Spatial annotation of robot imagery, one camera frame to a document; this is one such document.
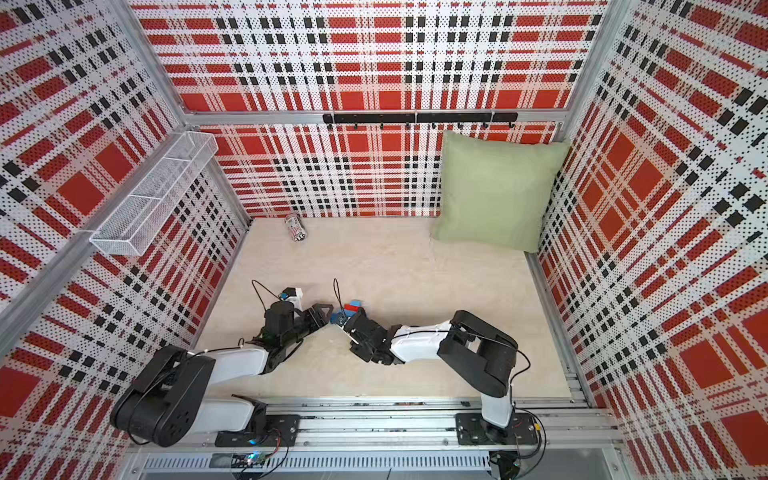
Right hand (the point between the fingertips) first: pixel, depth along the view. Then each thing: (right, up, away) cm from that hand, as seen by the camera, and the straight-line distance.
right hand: (367, 332), depth 90 cm
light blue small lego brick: (-4, +8, +3) cm, 10 cm away
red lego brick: (-6, +7, +5) cm, 10 cm away
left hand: (-11, +7, +2) cm, 13 cm away
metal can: (-31, +33, +25) cm, 52 cm away
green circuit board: (-25, -24, -21) cm, 41 cm away
